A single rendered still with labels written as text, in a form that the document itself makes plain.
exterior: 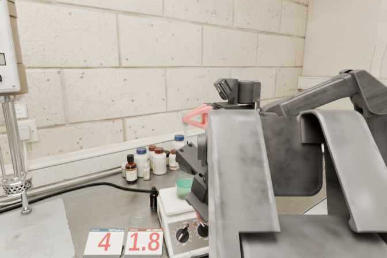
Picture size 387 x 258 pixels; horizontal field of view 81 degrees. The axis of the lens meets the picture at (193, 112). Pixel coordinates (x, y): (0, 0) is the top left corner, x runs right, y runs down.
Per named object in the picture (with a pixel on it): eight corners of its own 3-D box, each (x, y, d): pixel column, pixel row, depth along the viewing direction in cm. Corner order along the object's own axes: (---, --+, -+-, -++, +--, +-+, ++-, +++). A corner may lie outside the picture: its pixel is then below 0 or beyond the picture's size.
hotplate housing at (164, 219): (222, 253, 56) (223, 225, 55) (170, 267, 52) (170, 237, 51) (194, 203, 77) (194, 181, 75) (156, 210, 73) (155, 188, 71)
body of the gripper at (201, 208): (183, 200, 47) (188, 181, 42) (217, 175, 53) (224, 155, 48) (204, 226, 44) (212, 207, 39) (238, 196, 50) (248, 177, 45)
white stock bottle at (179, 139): (183, 165, 106) (182, 139, 104) (169, 162, 109) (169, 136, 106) (189, 159, 113) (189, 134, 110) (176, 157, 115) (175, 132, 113)
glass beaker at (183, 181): (189, 206, 61) (189, 177, 59) (170, 199, 64) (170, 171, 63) (202, 194, 67) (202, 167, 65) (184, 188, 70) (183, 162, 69)
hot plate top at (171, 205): (208, 208, 61) (208, 204, 61) (164, 216, 58) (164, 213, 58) (194, 186, 73) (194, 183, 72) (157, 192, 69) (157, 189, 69)
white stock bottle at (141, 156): (140, 178, 93) (138, 152, 91) (132, 173, 98) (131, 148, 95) (152, 174, 97) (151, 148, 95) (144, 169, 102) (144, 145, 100)
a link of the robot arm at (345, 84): (257, 113, 61) (382, 60, 52) (255, 107, 69) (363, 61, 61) (275, 153, 62) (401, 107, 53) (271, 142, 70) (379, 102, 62)
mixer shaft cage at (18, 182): (34, 191, 58) (19, 94, 53) (0, 200, 54) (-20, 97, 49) (34, 181, 63) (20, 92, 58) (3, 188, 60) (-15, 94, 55)
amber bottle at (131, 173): (125, 178, 93) (124, 154, 91) (136, 177, 95) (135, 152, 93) (126, 183, 89) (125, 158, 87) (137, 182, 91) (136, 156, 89)
